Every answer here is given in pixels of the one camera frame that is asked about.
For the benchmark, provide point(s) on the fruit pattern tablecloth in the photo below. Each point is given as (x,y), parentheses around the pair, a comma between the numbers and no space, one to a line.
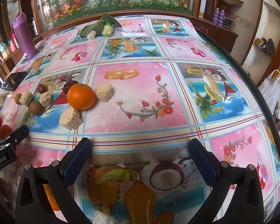
(170,86)

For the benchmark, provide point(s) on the small beige chunk by leaf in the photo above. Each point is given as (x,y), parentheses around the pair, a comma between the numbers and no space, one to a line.
(91,36)

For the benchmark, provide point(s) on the beige sugarcane chunk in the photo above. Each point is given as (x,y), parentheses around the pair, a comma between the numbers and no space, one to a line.
(70,119)
(45,99)
(104,92)
(26,98)

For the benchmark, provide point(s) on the brown longan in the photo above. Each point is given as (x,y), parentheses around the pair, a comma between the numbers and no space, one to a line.
(17,99)
(36,108)

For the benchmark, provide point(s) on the pink bottle on shelf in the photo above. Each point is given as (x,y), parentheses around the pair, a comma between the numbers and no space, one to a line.
(13,43)

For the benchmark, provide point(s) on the dark red wrinkled date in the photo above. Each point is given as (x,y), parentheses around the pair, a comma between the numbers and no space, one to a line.
(68,85)

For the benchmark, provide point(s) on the purple spray can pair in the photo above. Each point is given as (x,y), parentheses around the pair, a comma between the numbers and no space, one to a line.
(218,17)

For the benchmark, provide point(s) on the white plastic bag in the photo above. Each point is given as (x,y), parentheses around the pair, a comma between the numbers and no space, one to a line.
(270,89)

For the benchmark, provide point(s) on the black smartphone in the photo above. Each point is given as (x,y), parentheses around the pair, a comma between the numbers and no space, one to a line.
(13,80)

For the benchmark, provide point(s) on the large orange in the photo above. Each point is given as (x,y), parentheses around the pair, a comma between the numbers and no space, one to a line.
(81,96)

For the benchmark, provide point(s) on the small orange tangerine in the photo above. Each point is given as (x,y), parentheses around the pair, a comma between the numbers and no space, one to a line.
(5,130)

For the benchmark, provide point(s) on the green leaf wrapped vegetable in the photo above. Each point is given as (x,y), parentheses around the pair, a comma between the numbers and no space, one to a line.
(104,27)

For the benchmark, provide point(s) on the brown longan front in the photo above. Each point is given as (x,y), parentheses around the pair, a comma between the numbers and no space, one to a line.
(36,108)

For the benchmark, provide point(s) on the smooth red jujube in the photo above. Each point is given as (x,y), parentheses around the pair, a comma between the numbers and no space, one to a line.
(41,88)

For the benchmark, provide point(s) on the purple thermos bottle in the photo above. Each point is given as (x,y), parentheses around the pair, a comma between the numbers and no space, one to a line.
(23,36)

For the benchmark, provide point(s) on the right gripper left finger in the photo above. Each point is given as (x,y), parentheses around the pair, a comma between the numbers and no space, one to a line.
(32,204)

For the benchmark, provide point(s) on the beige sugarcane chunk front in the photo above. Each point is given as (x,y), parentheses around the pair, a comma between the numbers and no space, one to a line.
(70,119)

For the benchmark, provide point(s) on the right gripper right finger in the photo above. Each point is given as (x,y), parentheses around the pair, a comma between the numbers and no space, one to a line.
(246,205)

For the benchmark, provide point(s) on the brown longan back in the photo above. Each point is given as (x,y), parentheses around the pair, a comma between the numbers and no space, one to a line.
(17,99)

